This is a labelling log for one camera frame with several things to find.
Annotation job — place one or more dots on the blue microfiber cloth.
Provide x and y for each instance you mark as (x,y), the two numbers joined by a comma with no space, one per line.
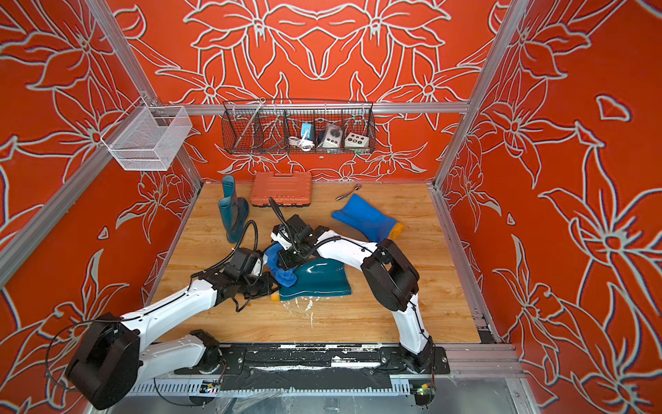
(285,278)

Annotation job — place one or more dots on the teal rubber boot orange sole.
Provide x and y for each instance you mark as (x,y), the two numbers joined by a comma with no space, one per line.
(234,210)

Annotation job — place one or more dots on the black wire wall basket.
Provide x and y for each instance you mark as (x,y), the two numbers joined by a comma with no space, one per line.
(272,126)

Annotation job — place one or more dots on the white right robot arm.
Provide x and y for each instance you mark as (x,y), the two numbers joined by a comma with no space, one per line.
(392,278)

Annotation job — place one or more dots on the white socket box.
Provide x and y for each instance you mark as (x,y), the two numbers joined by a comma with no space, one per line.
(356,142)

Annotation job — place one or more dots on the white power adapter box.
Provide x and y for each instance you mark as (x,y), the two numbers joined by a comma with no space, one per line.
(332,137)

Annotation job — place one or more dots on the clear plastic wall bin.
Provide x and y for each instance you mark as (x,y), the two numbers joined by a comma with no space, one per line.
(149,138)

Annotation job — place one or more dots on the blue white small box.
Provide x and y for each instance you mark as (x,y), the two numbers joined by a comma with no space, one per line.
(306,131)

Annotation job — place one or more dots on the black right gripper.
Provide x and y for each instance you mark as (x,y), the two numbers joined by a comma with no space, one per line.
(286,263)

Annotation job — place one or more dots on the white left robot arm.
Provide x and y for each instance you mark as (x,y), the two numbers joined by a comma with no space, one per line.
(117,353)

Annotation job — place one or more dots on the red plastic tool case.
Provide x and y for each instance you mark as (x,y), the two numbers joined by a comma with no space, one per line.
(293,190)

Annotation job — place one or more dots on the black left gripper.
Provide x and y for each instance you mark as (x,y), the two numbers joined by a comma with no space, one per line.
(269,286)

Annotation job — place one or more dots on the blue rubber boot orange sole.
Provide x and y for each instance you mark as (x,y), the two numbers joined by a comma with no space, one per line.
(371,222)

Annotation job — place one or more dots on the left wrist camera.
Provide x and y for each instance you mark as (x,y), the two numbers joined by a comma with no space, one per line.
(244,263)

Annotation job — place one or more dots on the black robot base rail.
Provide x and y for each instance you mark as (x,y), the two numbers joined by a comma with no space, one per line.
(352,368)

